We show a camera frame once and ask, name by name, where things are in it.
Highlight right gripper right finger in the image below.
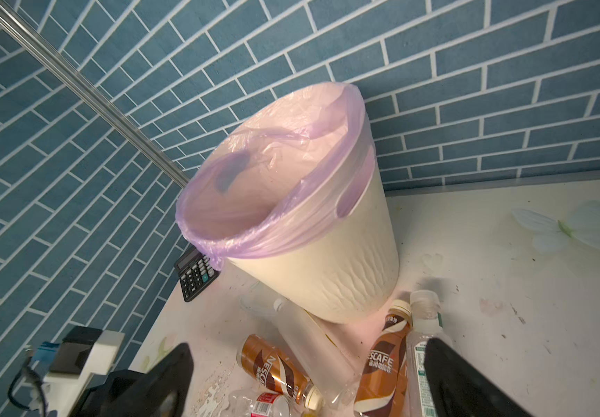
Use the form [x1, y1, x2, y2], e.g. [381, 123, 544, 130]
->
[423, 338, 530, 417]

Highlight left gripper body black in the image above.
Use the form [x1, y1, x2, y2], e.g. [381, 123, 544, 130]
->
[69, 370, 145, 416]

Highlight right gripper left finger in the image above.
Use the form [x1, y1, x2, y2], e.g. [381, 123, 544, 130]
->
[96, 342, 195, 417]

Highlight clear bottle red label yellow cap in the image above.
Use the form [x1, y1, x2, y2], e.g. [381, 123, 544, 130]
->
[219, 389, 303, 417]

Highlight white ribbed trash bin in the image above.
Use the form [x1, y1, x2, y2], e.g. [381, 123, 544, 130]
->
[174, 82, 401, 324]

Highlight purple plastic bin liner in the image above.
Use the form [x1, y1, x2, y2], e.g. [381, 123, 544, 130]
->
[175, 83, 376, 267]

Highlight brown coffee bottle upright-lying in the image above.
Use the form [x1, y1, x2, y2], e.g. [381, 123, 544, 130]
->
[353, 299, 412, 417]

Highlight clear bottle green white label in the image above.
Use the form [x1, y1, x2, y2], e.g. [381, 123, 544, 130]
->
[407, 290, 452, 417]

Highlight brown coffee bottle lying sideways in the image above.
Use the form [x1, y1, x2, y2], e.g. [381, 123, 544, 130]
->
[236, 334, 324, 412]

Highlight black desk calculator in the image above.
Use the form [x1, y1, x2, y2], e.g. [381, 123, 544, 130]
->
[174, 245, 220, 302]

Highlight frosted clear square bottle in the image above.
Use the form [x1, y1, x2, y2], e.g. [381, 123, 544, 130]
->
[242, 283, 361, 405]

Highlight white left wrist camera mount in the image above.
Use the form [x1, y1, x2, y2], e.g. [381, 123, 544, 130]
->
[29, 326, 124, 416]

